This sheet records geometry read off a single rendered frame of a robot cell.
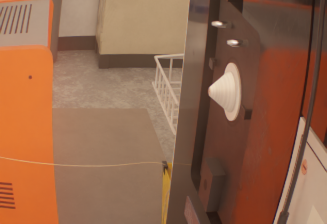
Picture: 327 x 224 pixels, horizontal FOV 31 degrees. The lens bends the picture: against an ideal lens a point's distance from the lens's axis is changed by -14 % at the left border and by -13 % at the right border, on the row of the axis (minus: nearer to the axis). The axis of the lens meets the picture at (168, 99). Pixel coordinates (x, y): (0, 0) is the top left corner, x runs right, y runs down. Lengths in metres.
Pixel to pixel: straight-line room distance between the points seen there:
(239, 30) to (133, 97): 2.95
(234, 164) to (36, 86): 0.44
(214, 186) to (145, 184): 0.73
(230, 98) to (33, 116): 0.45
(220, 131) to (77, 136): 0.93
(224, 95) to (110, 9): 3.16
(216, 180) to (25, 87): 0.42
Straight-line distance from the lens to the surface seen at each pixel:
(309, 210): 0.47
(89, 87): 3.71
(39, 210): 1.16
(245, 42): 0.65
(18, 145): 1.08
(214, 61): 0.75
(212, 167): 0.74
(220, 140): 0.75
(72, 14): 4.20
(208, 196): 0.74
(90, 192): 1.41
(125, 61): 3.99
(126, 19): 3.86
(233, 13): 0.70
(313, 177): 0.47
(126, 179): 1.47
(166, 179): 1.08
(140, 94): 3.66
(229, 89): 0.68
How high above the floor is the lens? 1.48
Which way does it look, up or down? 24 degrees down
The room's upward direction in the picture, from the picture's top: 6 degrees clockwise
